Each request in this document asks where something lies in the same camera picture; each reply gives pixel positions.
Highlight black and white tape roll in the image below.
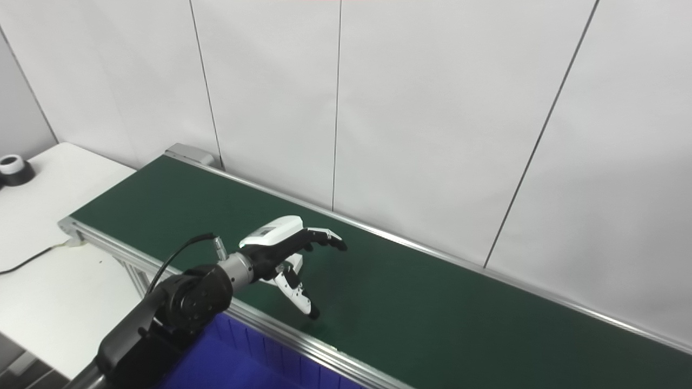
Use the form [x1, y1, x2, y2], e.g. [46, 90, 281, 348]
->
[0, 154, 36, 187]

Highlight aluminium conveyor support leg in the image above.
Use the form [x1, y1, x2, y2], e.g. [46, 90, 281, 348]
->
[112, 255, 158, 299]

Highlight blue plastic bin white parts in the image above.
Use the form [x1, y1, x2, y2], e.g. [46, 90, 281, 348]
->
[156, 312, 364, 389]

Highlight green conveyor belt aluminium frame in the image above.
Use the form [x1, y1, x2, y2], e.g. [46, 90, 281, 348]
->
[58, 143, 692, 389]

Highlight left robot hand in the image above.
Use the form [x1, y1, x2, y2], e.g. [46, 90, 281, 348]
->
[238, 215, 348, 320]

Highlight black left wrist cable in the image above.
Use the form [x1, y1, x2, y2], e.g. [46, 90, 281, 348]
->
[146, 232, 225, 295]

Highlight black cable on table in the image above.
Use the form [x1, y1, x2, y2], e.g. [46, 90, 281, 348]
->
[0, 241, 74, 276]

